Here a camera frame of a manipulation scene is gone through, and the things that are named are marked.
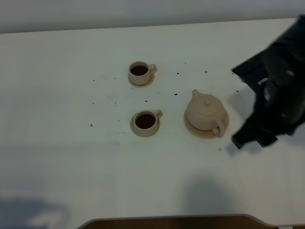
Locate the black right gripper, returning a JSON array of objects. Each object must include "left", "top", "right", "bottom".
[{"left": 232, "top": 81, "right": 305, "bottom": 149}]

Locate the beige ceramic teapot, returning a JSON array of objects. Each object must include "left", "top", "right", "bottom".
[{"left": 185, "top": 89, "right": 226, "bottom": 137}]

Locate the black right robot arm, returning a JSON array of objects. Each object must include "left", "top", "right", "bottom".
[{"left": 232, "top": 14, "right": 305, "bottom": 149}]

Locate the beige teapot saucer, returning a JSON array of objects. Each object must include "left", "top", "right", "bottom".
[{"left": 183, "top": 111, "right": 229, "bottom": 139}]

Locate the near beige cup saucer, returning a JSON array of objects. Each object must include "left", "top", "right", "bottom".
[{"left": 130, "top": 114, "right": 161, "bottom": 138}]

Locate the beige cup saucer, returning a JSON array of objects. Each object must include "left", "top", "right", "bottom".
[
  {"left": 128, "top": 73, "right": 155, "bottom": 88},
  {"left": 130, "top": 114, "right": 161, "bottom": 138}
]

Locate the near beige teacup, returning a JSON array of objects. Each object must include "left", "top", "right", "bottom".
[{"left": 132, "top": 109, "right": 163, "bottom": 137}]

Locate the beige teacup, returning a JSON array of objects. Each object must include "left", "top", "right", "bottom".
[
  {"left": 132, "top": 109, "right": 163, "bottom": 137},
  {"left": 128, "top": 61, "right": 157, "bottom": 85}
]

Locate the far beige cup saucer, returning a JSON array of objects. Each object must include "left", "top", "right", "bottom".
[{"left": 128, "top": 73, "right": 155, "bottom": 88}]

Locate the far beige teacup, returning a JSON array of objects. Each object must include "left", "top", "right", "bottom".
[{"left": 128, "top": 61, "right": 157, "bottom": 85}]

